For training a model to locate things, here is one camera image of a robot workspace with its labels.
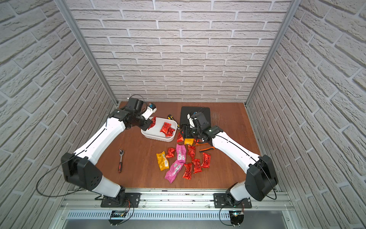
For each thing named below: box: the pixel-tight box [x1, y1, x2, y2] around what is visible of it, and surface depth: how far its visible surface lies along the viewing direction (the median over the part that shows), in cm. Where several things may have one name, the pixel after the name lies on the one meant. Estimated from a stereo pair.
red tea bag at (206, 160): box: [201, 152, 212, 168], surface depth 89 cm
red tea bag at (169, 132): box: [165, 127, 176, 137], surface depth 102 cm
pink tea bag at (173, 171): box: [164, 160, 185, 184], surface depth 82 cm
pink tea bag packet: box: [176, 143, 187, 163], surface depth 90 cm
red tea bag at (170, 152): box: [165, 147, 176, 158], surface depth 89 cm
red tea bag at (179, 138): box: [176, 131, 184, 143], surface depth 97 cm
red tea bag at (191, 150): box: [187, 145, 196, 160], surface depth 91 cm
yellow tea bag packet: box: [183, 138, 195, 146], surface depth 94 cm
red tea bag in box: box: [159, 122, 172, 135], surface depth 102 cm
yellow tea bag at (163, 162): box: [156, 150, 170, 172], surface depth 87 cm
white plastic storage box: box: [141, 116, 178, 143], surface depth 100 cm
